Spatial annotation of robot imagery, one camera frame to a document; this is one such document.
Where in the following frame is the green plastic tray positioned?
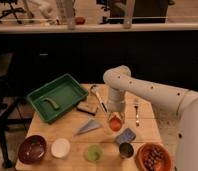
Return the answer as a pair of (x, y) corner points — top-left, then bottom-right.
(27, 74), (88, 124)

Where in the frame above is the green plastic cup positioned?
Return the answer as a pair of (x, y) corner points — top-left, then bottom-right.
(84, 144), (102, 162)

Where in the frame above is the small metal cup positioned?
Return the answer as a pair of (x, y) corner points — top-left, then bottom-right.
(119, 142), (134, 158)

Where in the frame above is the black office chair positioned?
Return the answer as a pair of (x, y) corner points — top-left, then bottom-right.
(0, 0), (34, 24)

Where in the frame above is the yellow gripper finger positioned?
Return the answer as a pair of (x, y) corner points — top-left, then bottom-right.
(107, 111), (114, 121)
(119, 112), (125, 122)

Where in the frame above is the black chair at left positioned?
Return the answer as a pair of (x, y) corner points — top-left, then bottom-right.
(0, 53), (32, 168)

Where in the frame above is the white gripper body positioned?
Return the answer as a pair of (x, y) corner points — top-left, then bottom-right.
(107, 88), (126, 112)

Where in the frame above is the red apple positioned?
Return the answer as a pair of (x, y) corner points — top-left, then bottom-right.
(109, 117), (122, 132)

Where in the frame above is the red object on counter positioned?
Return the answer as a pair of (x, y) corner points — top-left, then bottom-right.
(75, 17), (86, 25)

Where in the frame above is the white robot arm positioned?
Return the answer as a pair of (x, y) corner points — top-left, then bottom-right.
(103, 65), (198, 171)

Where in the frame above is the orange bowl with nuts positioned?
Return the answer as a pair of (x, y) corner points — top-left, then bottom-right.
(135, 143), (173, 171)

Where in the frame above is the green curved vegetable toy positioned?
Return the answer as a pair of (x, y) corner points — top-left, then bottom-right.
(41, 97), (60, 110)

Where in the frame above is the silver fork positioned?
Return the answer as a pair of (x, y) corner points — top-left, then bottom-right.
(134, 99), (140, 127)

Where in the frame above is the dark red bowl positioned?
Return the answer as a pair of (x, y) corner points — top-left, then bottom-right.
(18, 135), (47, 164)

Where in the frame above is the brown wooden block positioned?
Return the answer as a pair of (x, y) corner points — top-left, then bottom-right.
(77, 102), (98, 116)

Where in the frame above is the metal spoon black handle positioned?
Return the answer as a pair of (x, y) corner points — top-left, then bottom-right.
(90, 84), (108, 115)

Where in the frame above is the grey triangular spatula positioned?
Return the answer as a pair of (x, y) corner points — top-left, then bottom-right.
(76, 119), (101, 135)

